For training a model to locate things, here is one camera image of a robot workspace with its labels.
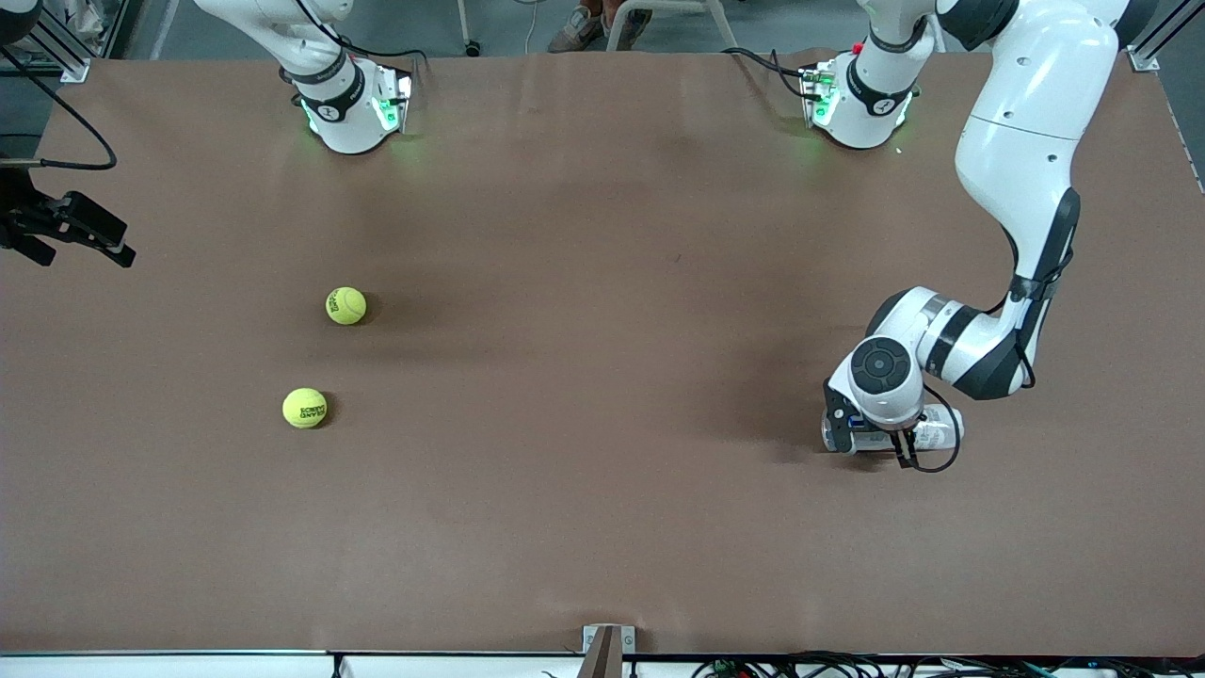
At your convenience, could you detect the clear tennis ball can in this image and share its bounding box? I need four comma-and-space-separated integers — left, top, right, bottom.
821, 403, 966, 455

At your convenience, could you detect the yellow-green tennis ball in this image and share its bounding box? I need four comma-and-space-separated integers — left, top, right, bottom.
281, 387, 329, 430
325, 286, 368, 327

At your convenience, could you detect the brown paper table cover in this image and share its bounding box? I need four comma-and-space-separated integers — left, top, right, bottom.
0, 47, 1205, 658

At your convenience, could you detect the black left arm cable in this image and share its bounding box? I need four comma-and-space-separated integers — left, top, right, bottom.
899, 226, 1074, 474

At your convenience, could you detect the aluminium frame profile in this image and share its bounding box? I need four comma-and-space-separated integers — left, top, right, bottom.
1125, 0, 1205, 73
0, 0, 92, 84

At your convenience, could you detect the tangle of black cables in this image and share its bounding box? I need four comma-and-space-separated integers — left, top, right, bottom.
692, 650, 1205, 678

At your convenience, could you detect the black right base cable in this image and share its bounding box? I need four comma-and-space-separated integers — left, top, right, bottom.
334, 36, 430, 74

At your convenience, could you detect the black base cable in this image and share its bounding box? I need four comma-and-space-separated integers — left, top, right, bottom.
334, 36, 430, 74
720, 47, 820, 100

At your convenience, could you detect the metal bracket with wooden post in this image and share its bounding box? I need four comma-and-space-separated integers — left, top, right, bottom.
579, 624, 637, 678

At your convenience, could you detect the black left base cable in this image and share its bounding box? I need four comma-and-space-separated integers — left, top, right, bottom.
720, 47, 820, 100

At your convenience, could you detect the white stool frame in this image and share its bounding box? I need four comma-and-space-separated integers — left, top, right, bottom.
605, 0, 741, 54

